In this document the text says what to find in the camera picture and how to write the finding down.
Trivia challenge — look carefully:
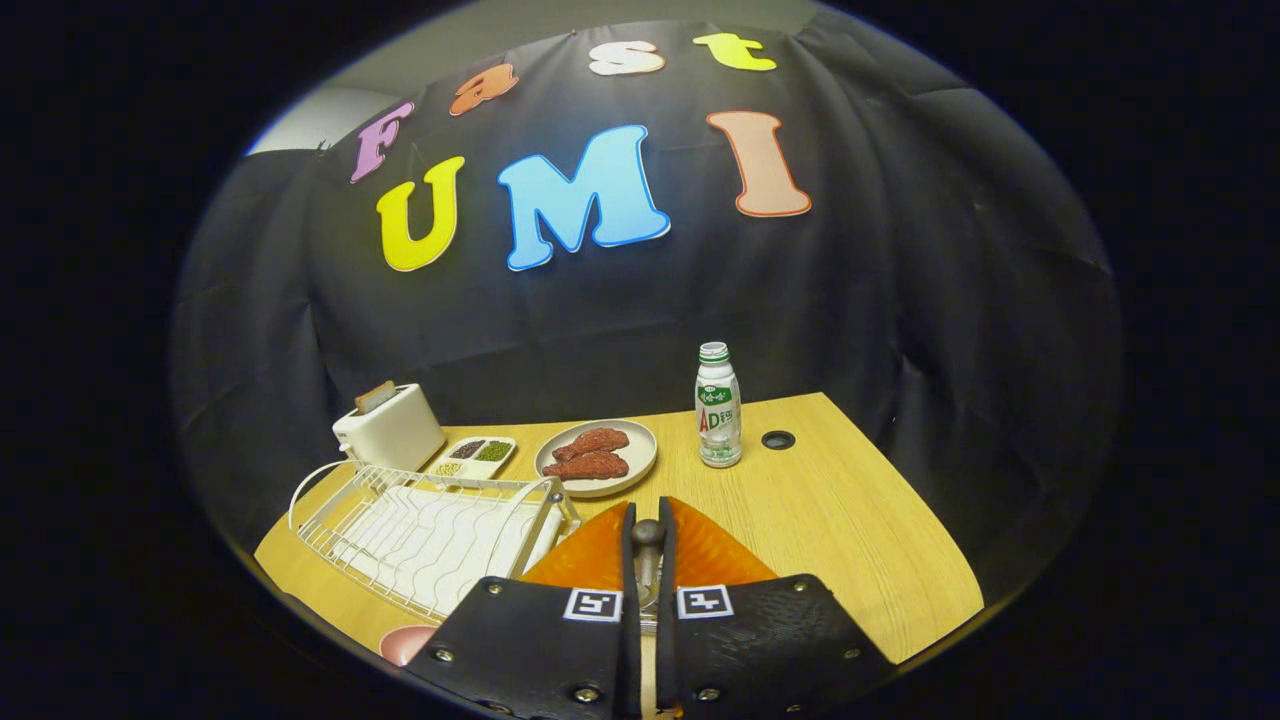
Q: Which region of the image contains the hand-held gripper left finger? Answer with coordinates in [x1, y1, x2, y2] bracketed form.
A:
[405, 500, 642, 720]

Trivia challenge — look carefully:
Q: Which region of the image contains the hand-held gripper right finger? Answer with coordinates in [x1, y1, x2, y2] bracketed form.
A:
[655, 495, 898, 720]

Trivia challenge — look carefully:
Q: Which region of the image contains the pink plate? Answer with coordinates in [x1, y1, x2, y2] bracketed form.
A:
[378, 625, 442, 668]

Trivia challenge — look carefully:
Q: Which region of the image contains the white wire dish rack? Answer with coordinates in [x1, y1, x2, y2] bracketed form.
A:
[288, 460, 583, 623]

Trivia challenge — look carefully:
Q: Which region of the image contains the grey spoon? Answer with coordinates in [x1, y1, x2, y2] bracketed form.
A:
[630, 518, 668, 636]

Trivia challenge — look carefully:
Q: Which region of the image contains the white sectioned dish with beans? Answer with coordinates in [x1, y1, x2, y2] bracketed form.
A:
[428, 436, 518, 480]

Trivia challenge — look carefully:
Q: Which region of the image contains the beige plate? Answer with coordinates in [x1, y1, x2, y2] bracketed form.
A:
[534, 419, 659, 499]

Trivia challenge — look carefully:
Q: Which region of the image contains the red meat piece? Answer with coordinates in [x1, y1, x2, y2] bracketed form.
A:
[552, 428, 631, 463]
[542, 451, 631, 482]

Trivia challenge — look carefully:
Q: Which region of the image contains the white drink bottle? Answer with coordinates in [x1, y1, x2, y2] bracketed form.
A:
[695, 342, 744, 469]

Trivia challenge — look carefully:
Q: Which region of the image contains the white toaster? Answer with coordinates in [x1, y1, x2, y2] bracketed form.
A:
[332, 385, 448, 473]

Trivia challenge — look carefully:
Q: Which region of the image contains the black backdrop cloth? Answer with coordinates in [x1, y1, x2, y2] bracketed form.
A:
[168, 18, 1126, 601]

